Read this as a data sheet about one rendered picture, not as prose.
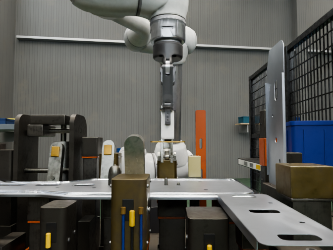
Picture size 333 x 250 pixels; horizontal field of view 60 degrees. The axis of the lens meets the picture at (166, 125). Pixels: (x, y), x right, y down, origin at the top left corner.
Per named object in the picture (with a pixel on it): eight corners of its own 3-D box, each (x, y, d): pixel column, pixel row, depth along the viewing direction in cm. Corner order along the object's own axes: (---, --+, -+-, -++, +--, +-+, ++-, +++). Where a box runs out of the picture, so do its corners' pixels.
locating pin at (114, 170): (106, 192, 69) (106, 164, 69) (109, 190, 72) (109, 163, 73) (120, 192, 69) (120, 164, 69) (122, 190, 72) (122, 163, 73)
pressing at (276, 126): (284, 189, 63) (281, 37, 65) (267, 182, 75) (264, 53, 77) (287, 189, 63) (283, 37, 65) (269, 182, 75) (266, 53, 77)
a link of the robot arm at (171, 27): (148, 14, 68) (148, 38, 68) (187, 14, 68) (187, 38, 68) (151, 29, 77) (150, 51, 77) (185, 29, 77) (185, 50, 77)
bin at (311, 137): (292, 170, 75) (290, 120, 76) (271, 162, 105) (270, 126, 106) (361, 171, 72) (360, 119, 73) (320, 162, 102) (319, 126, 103)
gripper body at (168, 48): (153, 49, 77) (153, 84, 76) (151, 38, 68) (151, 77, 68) (182, 49, 77) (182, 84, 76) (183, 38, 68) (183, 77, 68)
